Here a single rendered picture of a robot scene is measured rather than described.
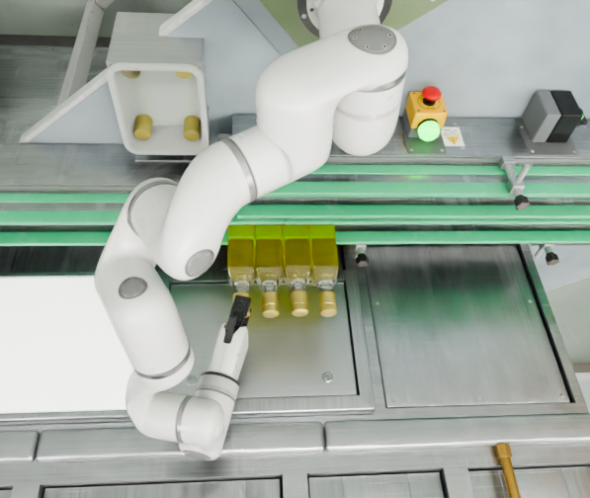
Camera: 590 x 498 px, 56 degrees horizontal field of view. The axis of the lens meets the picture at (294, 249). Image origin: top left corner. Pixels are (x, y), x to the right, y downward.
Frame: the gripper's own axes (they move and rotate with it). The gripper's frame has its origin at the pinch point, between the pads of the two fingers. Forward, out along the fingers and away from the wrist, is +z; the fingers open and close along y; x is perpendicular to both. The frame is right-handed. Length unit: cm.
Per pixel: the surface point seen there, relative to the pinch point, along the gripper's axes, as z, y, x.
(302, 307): 2.5, 1.8, -11.9
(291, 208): 22.7, 6.4, -4.9
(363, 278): 23.5, -15.2, -23.7
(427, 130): 39, 20, -30
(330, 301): 5.3, 1.5, -17.0
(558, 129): 48, 19, -57
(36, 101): 60, -14, 79
